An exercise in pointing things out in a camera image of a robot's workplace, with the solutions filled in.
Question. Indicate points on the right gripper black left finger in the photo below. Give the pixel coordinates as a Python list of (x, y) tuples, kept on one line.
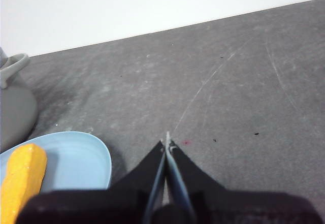
[(144, 175)]

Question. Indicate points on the blue round plate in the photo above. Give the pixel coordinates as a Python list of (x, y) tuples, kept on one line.
[(76, 163)]

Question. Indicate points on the pale green electric steamer pot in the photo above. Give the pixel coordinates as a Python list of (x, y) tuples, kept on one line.
[(15, 107)]

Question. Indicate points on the yellow corn cob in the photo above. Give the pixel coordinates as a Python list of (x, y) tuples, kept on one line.
[(23, 173)]

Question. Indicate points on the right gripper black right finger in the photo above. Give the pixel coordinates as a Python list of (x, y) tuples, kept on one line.
[(188, 175)]

